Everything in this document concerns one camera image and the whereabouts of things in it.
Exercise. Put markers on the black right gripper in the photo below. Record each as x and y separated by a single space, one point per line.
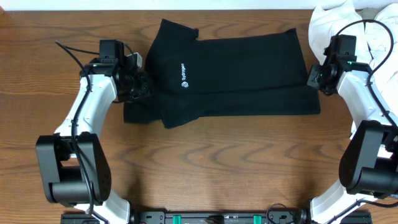
312 78

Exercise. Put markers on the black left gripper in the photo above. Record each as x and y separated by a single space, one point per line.
138 90

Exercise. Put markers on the black t-shirt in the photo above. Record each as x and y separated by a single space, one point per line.
193 78

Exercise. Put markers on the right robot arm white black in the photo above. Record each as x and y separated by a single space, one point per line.
368 168

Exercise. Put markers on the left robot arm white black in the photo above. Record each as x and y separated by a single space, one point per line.
73 166

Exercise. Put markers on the white clothes pile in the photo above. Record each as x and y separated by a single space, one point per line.
376 32

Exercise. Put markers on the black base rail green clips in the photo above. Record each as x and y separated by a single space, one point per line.
276 216

